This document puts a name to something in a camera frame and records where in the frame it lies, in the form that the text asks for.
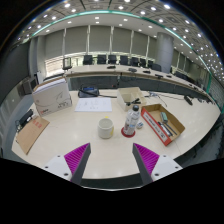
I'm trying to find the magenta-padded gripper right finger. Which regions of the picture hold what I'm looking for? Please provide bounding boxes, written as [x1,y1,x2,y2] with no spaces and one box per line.
[132,142,184,186]

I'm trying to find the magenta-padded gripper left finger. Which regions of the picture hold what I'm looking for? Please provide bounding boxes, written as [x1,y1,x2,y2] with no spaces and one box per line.
[42,142,92,186]

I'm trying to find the clear plastic drink bottle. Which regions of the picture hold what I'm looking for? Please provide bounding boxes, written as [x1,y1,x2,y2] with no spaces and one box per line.
[123,104,141,136]

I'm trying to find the flat round red coaster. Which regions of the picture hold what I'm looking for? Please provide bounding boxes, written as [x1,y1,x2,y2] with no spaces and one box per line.
[120,126,137,139]

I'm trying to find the red-sided open cardboard box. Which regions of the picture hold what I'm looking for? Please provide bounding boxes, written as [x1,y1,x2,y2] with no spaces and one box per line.
[140,103,186,147]

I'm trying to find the black and silver marker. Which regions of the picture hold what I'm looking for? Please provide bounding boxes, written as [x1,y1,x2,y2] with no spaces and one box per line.
[157,120,174,138]

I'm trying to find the dark slim pen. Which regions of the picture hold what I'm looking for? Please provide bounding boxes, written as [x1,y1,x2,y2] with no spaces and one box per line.
[164,121,179,136]

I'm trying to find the grey-green board eraser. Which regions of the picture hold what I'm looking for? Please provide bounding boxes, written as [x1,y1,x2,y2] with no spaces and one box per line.
[159,111,169,124]

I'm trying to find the brown paper envelope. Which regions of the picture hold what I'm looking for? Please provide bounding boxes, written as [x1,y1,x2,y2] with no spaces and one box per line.
[15,115,51,156]

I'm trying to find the white paper sheet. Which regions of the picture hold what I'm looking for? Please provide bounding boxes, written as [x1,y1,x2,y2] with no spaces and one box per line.
[74,97,113,113]

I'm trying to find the black stapler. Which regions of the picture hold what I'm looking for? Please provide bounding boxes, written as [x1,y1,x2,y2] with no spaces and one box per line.
[125,97,142,107]

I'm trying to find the white printed cardboard box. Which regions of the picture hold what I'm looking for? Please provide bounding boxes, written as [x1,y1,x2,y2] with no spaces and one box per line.
[31,77,73,117]

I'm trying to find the black flat device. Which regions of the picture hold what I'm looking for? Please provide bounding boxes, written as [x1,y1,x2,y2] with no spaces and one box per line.
[14,108,35,129]

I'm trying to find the dark desk telephone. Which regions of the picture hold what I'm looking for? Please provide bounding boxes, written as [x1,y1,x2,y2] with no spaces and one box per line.
[77,85,100,99]

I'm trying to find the beige divided cardboard box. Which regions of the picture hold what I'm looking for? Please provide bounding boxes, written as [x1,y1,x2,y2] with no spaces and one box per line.
[116,86,148,112]

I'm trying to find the black tabletop microphone unit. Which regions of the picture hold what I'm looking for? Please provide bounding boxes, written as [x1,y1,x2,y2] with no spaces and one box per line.
[183,95,194,106]

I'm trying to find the row of black desk microphones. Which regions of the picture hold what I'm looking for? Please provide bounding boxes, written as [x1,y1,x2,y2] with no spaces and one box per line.
[106,65,174,80]

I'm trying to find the long curved conference desk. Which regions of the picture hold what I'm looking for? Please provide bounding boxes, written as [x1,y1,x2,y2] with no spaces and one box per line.
[64,64,218,104]

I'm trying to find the group of round ceiling lights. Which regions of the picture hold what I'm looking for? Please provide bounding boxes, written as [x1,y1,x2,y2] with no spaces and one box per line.
[19,0,224,78]

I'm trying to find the white mug with yellow handle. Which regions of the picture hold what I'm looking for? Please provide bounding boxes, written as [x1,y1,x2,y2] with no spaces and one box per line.
[97,116,115,140]

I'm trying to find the thin dark cable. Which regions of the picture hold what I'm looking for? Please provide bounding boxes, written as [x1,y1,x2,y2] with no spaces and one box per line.
[146,92,186,101]

